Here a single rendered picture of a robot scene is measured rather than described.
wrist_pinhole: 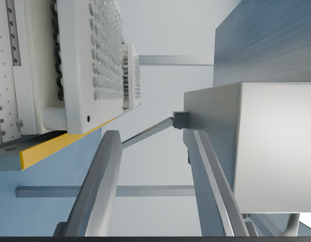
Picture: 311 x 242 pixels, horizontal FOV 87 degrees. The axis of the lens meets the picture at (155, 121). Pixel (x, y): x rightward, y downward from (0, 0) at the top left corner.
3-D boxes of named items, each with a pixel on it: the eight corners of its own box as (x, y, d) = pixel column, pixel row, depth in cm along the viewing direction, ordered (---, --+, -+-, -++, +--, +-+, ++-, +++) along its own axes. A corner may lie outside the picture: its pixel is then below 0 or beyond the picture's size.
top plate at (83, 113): (112, 10, 39) (120, 10, 39) (115, 113, 42) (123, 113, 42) (43, -134, 15) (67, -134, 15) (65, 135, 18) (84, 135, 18)
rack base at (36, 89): (90, 10, 39) (101, 10, 39) (96, 113, 42) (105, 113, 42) (-13, -134, 15) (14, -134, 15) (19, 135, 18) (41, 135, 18)
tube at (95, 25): (42, 21, 21) (101, 21, 21) (43, 32, 21) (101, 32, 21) (35, 16, 20) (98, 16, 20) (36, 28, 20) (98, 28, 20)
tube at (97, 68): (46, 64, 22) (103, 65, 22) (47, 74, 22) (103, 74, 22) (40, 61, 21) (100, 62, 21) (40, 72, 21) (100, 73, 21)
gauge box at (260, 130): (230, 217, 13) (475, 214, 13) (239, 80, 12) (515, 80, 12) (182, 142, 35) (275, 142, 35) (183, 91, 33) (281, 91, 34)
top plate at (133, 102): (128, 109, 65) (134, 109, 65) (126, 42, 61) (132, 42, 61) (135, 104, 89) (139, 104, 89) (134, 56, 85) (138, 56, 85)
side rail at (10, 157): (-16, 171, 14) (22, 171, 14) (-18, 153, 14) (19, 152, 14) (137, 104, 145) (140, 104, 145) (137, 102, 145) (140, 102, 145)
